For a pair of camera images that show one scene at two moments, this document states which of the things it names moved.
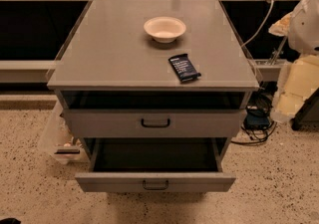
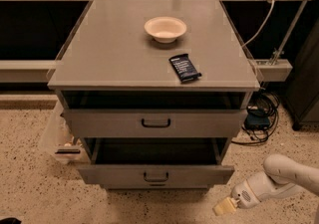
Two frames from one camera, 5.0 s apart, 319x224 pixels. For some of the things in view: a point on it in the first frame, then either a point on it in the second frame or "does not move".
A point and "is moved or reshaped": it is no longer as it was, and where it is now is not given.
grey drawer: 156,164 is moved or reshaped
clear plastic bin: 58,141 does not move
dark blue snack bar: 183,68 does not move
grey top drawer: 153,122 does not move
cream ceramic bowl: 164,29 does not move
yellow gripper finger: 298,82 -> 226,205
